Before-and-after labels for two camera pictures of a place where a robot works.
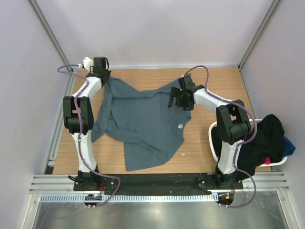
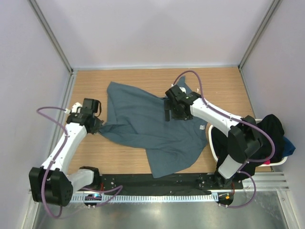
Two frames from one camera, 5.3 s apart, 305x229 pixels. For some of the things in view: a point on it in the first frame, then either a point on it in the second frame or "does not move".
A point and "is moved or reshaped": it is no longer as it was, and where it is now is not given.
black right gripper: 176,92 -> 185,117
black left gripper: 107,73 -> 99,125
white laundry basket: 213,153 does not move
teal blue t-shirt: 149,129 is moved or reshaped
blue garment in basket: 289,148 does not move
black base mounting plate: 165,182 does not move
